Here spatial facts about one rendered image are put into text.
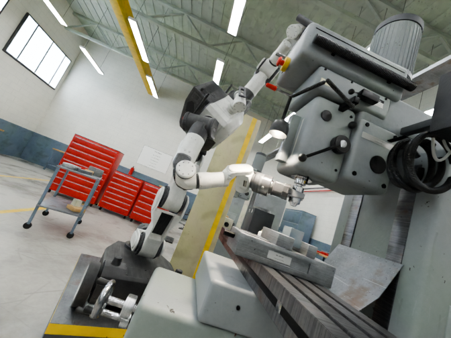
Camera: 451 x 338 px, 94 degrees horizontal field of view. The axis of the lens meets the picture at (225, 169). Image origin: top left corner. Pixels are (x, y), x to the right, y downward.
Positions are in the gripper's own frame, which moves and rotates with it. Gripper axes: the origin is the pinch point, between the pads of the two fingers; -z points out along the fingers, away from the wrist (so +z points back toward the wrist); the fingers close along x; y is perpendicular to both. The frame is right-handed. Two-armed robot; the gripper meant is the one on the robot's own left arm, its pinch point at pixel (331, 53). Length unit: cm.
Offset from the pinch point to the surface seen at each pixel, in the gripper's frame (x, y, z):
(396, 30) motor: 9.7, 18.4, -16.7
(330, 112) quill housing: 17.1, -37.8, -23.3
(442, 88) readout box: 30, -18, -44
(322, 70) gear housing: 22.2, -29.4, -10.2
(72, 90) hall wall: -621, -261, 922
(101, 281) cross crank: 24, -139, -12
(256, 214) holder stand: -26, -84, -30
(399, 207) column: 5, -44, -67
